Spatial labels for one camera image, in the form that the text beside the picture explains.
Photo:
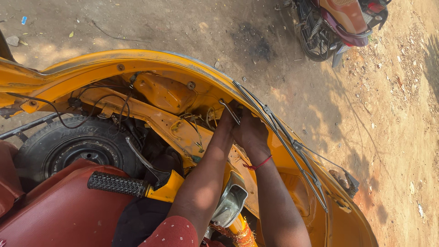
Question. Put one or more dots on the silver brake lever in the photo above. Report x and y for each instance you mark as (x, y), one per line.
(140, 156)

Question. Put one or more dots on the person's right fingers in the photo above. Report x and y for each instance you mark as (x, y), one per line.
(247, 115)

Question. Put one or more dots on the orange garland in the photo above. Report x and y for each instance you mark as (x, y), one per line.
(240, 236)

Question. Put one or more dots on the silver spanner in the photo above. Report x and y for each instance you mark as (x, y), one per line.
(229, 109)

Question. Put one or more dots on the person's left fingers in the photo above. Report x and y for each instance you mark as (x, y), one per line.
(233, 110)

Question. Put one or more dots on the maroon motorcycle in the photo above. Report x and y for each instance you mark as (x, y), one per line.
(338, 24)

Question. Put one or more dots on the red thread wristband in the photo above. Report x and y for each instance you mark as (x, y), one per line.
(258, 166)

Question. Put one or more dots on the black mirror on rod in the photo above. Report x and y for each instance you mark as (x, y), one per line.
(351, 183)

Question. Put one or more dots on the chrome headlight housing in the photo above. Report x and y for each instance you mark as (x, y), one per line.
(231, 202)

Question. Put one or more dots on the grey stone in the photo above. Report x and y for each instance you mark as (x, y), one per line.
(12, 40)

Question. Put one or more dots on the yellow auto rickshaw body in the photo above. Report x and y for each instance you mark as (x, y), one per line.
(164, 92)

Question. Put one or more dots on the black wiring loom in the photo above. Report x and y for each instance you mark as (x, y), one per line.
(85, 113)

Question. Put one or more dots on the black spare tyre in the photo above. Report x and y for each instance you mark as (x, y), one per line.
(48, 144)

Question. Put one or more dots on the black windscreen wiper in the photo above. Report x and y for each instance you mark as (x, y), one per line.
(284, 137)

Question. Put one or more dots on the person's left hand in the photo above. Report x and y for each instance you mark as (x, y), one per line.
(227, 122)

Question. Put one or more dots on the red dotted sleeve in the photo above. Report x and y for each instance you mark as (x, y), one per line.
(173, 235)

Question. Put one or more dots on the red vinyl seat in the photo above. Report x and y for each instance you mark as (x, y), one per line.
(68, 212)

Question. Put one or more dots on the person's right hand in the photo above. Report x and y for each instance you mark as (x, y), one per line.
(253, 135)

